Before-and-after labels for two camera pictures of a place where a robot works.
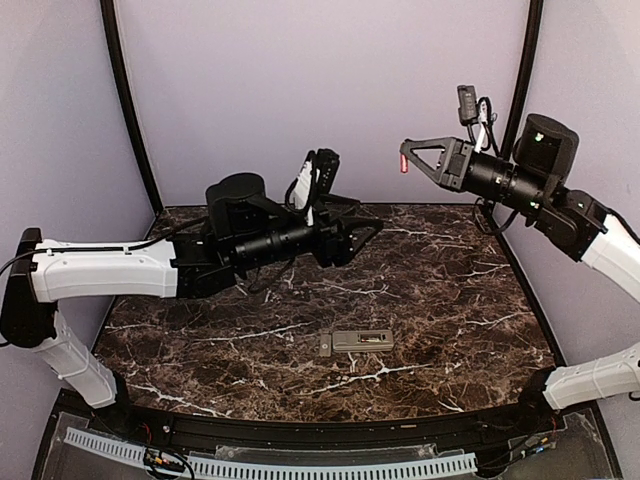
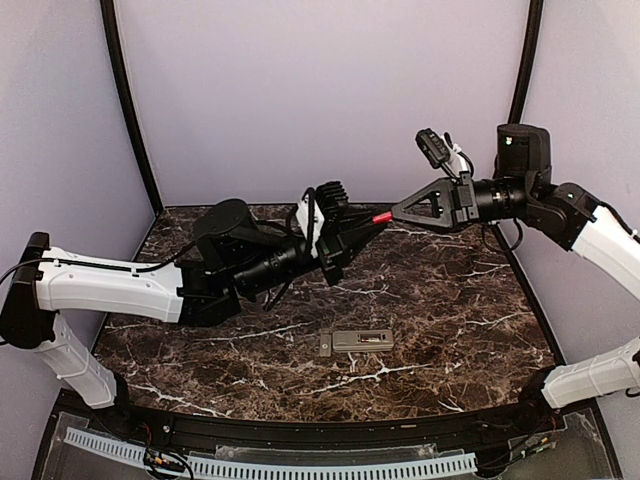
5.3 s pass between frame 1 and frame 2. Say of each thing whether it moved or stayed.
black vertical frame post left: stayed
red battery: moved
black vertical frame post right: stayed
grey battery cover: stayed
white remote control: stayed
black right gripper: moved
